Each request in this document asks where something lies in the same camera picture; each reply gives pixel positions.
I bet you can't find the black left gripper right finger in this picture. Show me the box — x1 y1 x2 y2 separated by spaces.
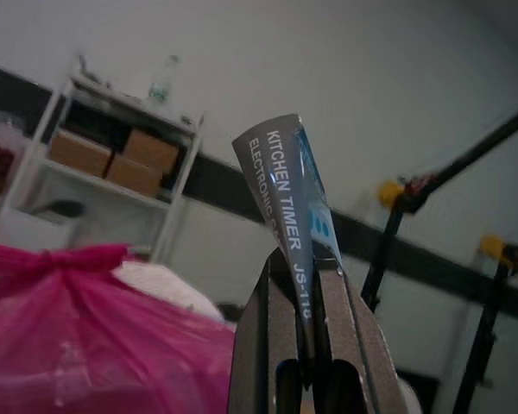
313 257 406 414

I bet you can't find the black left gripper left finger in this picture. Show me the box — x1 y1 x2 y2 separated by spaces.
227 254 311 414

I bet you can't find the kitchen timer package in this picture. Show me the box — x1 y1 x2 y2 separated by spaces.
231 114 344 329

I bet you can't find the pink plastic rubbish bag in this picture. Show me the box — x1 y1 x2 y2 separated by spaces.
0 241 239 414

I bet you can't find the yellow clamp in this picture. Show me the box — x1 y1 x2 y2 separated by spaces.
477 235 509 263
378 179 403 209

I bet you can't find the white metal shelf rack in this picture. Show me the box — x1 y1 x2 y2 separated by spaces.
6 64 207 271

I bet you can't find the brown cardboard box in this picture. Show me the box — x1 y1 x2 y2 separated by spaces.
48 130 114 179
122 128 181 174
105 154 164 198

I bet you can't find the clear bottle with green label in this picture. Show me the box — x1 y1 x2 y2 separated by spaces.
147 54 181 105

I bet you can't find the clear jar with red contents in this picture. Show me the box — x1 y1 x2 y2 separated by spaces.
0 110 28 196

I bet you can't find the black metal stand frame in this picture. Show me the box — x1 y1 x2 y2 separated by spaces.
361 98 518 414

